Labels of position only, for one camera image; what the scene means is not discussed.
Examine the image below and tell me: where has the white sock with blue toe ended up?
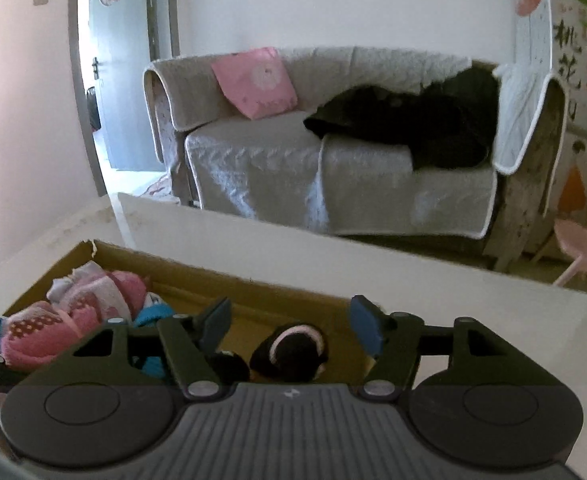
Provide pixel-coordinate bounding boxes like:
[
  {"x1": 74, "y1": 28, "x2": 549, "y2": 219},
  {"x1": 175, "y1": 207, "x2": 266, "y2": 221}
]
[{"x1": 131, "y1": 292, "x2": 177, "y2": 378}]

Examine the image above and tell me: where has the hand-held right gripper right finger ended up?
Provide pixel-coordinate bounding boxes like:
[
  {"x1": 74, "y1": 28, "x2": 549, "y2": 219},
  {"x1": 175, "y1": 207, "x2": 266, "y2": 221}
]
[{"x1": 351, "y1": 295, "x2": 570, "y2": 403}]

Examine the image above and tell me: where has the shallow cardboard box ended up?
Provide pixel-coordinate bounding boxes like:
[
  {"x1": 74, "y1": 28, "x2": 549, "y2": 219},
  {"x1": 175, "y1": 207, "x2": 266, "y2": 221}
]
[{"x1": 0, "y1": 239, "x2": 391, "y2": 461}]

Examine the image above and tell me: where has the refrigerator with floral cover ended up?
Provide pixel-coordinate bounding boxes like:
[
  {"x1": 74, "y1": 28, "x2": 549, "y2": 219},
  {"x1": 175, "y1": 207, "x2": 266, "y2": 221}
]
[{"x1": 513, "y1": 0, "x2": 587, "y2": 261}]

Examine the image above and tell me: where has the white quilted armrest cover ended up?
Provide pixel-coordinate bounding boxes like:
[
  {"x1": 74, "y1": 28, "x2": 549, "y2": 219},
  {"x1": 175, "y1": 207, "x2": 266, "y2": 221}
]
[{"x1": 491, "y1": 62, "x2": 561, "y2": 175}]

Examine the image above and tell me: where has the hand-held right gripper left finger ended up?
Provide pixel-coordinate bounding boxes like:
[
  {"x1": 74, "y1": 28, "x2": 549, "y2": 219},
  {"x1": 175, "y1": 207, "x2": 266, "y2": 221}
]
[{"x1": 24, "y1": 296, "x2": 234, "y2": 402}]

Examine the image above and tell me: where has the black cloth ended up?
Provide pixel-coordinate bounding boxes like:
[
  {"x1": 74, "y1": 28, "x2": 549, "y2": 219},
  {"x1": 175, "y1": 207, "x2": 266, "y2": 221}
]
[{"x1": 303, "y1": 62, "x2": 499, "y2": 171}]

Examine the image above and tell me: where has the black sock with pink cuff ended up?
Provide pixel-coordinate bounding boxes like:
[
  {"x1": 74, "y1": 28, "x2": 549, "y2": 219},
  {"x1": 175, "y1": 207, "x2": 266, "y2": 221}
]
[{"x1": 251, "y1": 322, "x2": 329, "y2": 381}]

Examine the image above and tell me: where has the pink polka dot sock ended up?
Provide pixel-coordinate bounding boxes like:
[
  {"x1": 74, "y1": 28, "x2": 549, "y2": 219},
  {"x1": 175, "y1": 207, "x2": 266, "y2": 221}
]
[{"x1": 0, "y1": 260, "x2": 147, "y2": 371}]

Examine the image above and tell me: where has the grey door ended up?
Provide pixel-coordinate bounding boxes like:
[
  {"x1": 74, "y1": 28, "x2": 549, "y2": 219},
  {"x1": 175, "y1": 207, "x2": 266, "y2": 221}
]
[{"x1": 88, "y1": 0, "x2": 154, "y2": 171}]

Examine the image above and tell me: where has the grey covered sofa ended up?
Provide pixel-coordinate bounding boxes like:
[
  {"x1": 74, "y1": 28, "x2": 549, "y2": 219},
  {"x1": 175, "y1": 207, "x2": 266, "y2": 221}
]
[{"x1": 142, "y1": 46, "x2": 569, "y2": 273}]

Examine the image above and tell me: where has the black sock roll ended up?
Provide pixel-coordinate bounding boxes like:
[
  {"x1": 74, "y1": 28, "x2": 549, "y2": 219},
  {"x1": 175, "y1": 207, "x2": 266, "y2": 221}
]
[{"x1": 208, "y1": 350, "x2": 250, "y2": 384}]

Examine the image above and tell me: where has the pink chair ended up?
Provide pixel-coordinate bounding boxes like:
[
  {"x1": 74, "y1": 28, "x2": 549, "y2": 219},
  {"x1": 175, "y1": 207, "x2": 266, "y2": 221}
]
[{"x1": 553, "y1": 210, "x2": 587, "y2": 293}]

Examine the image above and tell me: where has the patterned floor mat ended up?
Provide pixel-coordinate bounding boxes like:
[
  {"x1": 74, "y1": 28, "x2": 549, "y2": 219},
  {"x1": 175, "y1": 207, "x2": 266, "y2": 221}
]
[{"x1": 141, "y1": 175, "x2": 182, "y2": 206}]

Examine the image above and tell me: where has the pink pillow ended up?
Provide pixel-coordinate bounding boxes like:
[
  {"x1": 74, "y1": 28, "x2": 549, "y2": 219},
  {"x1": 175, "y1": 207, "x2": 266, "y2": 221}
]
[{"x1": 211, "y1": 46, "x2": 299, "y2": 120}]

